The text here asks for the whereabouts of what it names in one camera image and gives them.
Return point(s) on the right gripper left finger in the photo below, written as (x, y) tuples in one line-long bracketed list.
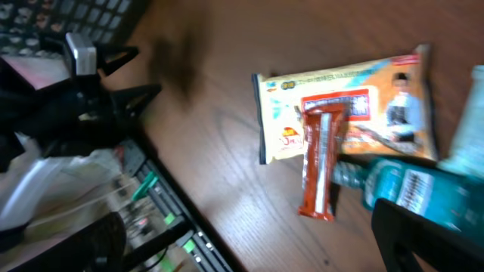
[(98, 247)]

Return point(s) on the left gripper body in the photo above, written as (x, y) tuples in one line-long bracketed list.
[(77, 112)]

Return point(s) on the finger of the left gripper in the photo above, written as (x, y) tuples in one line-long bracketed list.
[(129, 103), (111, 57)]

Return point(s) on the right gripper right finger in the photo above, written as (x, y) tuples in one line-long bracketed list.
[(401, 235)]

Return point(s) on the blue mouthwash bottle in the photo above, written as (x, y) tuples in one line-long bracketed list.
[(453, 201)]

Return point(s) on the teal wet wipes pack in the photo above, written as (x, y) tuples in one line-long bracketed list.
[(465, 156)]

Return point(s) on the yellow snack bag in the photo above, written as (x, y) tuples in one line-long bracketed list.
[(381, 107)]

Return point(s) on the brown Top chocolate bar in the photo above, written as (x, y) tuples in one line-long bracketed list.
[(323, 127)]

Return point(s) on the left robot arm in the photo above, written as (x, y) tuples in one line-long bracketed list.
[(28, 170)]

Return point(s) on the grey plastic shopping basket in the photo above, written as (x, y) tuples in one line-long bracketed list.
[(24, 22)]

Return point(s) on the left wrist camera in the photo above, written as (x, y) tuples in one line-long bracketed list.
[(80, 55)]

